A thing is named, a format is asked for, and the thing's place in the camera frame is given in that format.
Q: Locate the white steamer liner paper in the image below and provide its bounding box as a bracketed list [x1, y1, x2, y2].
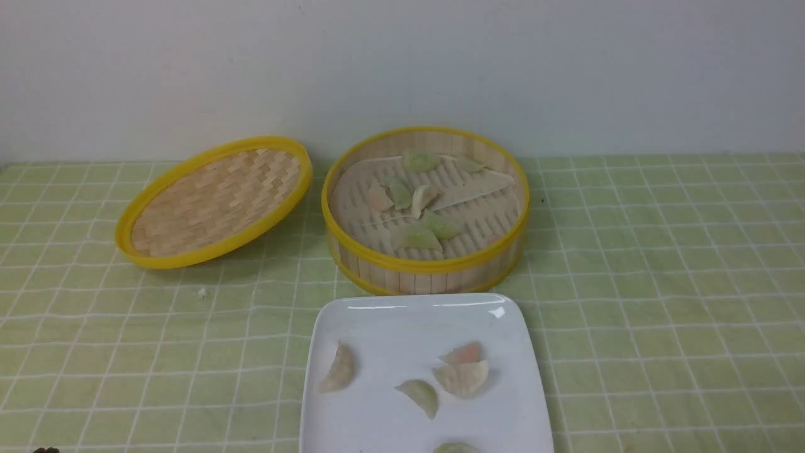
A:
[328, 155, 523, 261]

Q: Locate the pale dumpling left on plate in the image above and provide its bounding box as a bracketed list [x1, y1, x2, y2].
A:
[318, 342, 357, 393]

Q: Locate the green dumpling plate bottom edge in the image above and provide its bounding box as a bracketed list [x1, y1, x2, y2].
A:
[432, 442, 479, 453]

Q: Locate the green checkered tablecloth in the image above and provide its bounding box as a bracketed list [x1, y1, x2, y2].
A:
[1, 154, 804, 452]

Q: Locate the pink dumpling on plate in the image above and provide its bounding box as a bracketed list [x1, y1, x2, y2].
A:
[439, 341, 482, 366]

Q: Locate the white square plate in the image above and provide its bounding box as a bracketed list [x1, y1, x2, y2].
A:
[299, 293, 555, 452]

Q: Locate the woven bamboo steamer lid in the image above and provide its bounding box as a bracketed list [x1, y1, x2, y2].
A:
[115, 137, 313, 269]

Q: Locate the bamboo steamer basket yellow rim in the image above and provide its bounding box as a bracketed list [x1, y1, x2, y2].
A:
[321, 127, 531, 295]

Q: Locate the green dumpling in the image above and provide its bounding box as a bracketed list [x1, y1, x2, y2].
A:
[394, 379, 439, 420]
[401, 149, 442, 172]

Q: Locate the pink dumpling in steamer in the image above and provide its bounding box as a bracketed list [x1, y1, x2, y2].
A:
[366, 180, 394, 213]

